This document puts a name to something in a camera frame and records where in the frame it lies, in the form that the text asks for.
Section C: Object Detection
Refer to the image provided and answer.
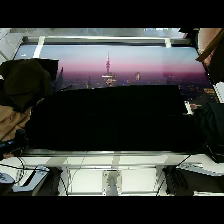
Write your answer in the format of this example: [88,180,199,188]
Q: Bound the black garment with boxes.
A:
[25,84,205,154]

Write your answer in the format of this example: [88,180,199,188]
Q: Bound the brown clothes hanger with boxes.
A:
[195,28,224,63]

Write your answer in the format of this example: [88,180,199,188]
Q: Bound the dark olive garment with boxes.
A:
[0,57,55,112]

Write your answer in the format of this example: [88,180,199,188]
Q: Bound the tan garment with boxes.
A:
[0,98,38,142]

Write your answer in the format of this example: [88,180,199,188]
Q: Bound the black cable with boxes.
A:
[0,155,27,185]

